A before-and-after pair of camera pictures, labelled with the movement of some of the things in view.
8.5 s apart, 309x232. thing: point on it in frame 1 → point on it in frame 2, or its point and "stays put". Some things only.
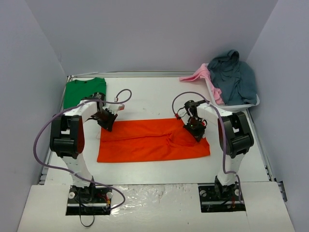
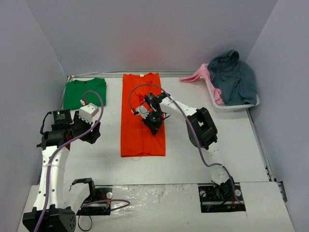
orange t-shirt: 148,139 → 136,137
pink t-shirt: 204,71 stays put
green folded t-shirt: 76,90 stays put
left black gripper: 107,119 → 92,133
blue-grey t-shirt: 234,78 stays put
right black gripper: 195,129 → 153,124
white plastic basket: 233,108 stays put
